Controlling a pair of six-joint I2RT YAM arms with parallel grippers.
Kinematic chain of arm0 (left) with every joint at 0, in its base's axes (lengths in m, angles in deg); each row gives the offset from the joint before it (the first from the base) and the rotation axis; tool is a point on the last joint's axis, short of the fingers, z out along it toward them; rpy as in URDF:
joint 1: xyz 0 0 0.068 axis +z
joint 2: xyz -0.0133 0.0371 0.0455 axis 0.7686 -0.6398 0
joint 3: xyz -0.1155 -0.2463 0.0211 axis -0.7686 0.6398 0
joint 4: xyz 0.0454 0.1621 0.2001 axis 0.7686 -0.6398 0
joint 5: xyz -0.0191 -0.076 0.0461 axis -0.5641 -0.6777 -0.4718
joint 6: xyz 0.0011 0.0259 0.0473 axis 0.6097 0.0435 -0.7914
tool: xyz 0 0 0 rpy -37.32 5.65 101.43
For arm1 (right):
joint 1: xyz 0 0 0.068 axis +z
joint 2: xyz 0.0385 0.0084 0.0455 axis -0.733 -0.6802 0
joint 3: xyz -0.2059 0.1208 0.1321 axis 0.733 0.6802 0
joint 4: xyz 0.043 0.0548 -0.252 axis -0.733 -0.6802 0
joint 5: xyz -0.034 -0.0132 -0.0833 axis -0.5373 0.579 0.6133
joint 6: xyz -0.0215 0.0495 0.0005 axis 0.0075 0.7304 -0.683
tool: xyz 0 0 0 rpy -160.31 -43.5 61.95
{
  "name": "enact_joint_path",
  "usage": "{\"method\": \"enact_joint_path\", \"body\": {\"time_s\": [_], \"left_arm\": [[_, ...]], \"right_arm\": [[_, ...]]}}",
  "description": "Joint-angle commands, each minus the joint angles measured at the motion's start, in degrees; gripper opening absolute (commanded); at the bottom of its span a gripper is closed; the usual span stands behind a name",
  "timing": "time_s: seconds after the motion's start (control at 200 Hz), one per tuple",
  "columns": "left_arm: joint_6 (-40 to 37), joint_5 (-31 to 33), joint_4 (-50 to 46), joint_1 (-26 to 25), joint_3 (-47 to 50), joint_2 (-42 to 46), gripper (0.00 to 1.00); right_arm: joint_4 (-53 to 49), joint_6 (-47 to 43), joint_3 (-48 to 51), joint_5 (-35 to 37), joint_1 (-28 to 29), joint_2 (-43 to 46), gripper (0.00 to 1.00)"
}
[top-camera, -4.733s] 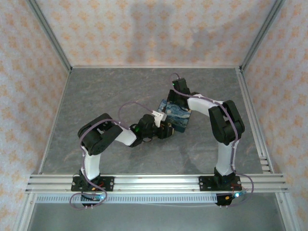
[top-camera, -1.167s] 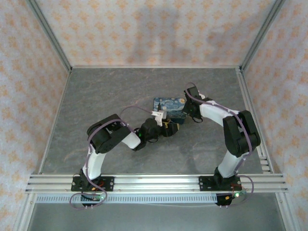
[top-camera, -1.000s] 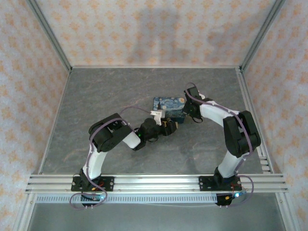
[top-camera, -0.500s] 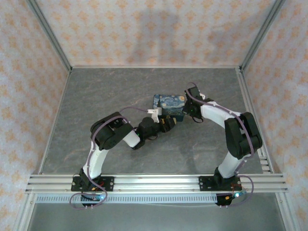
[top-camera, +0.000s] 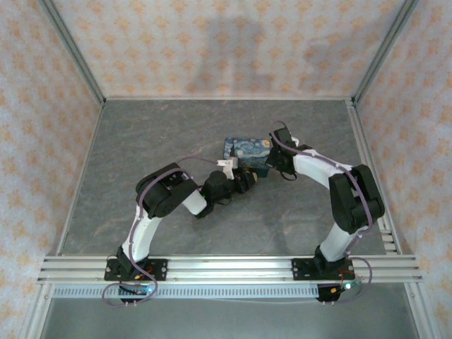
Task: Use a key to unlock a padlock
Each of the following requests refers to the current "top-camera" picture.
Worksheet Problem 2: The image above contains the starry night painted box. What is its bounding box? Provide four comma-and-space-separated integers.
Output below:
222, 136, 273, 179

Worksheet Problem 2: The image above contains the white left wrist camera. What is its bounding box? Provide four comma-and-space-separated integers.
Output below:
216, 157, 239, 179

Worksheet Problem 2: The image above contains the thin aluminium wall rail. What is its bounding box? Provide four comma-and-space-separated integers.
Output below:
102, 94, 355, 102

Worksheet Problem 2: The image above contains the wide aluminium side rail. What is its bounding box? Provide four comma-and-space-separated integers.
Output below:
347, 98, 403, 255

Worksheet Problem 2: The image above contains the aluminium table edge rail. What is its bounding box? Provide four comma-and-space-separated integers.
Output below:
37, 255, 424, 284

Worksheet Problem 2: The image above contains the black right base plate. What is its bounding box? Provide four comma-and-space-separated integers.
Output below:
291, 257, 354, 282

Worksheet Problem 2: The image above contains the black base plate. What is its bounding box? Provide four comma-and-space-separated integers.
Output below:
104, 258, 169, 282
291, 257, 354, 282

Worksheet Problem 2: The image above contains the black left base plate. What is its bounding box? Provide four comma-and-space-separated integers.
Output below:
104, 258, 169, 282

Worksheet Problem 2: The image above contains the slotted grey cable duct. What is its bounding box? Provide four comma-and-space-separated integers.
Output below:
52, 284, 321, 300

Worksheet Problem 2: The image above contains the thin aluminium side rail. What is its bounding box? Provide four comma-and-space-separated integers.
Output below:
55, 102, 105, 256

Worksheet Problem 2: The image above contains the aluminium frame post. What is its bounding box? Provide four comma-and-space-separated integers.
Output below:
37, 0, 107, 107
352, 0, 421, 107

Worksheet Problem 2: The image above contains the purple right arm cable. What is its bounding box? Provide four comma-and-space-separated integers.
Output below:
273, 120, 375, 305

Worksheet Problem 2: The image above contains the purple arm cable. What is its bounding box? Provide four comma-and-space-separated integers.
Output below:
273, 120, 375, 305
101, 155, 218, 308

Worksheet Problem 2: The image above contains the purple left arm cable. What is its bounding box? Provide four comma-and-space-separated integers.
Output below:
101, 155, 218, 308

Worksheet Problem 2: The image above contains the aluminium frame leg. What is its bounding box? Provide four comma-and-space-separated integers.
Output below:
24, 282, 54, 339
404, 282, 442, 339

